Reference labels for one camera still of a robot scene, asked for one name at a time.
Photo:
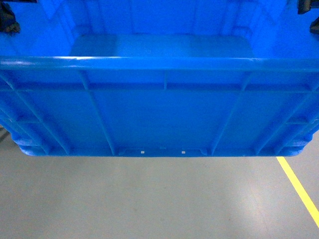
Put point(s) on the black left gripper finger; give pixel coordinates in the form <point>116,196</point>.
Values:
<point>8,23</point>

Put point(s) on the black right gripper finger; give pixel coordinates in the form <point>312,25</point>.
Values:
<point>314,27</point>
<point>304,6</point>

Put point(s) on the large blue plastic crate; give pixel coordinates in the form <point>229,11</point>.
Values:
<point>160,78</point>

